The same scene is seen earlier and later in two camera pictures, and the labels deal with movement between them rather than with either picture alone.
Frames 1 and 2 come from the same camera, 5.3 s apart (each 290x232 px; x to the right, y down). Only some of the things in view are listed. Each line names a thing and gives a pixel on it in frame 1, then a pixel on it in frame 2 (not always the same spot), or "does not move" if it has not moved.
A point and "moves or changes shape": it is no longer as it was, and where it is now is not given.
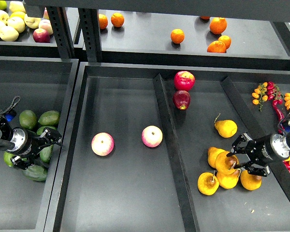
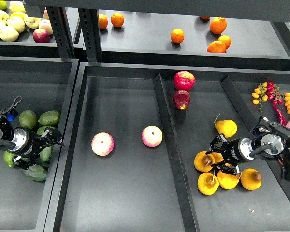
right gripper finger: [243, 144] to [219, 144]
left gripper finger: [50, 137] does not move
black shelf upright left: [62, 31] does not move
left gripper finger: [22, 163] does not move
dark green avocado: [36, 173] does not move
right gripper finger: [252, 169] to [233, 169]
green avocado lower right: [45, 153] does not move
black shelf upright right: [89, 18] does not move
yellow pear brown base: [224, 164] moves or changes shape
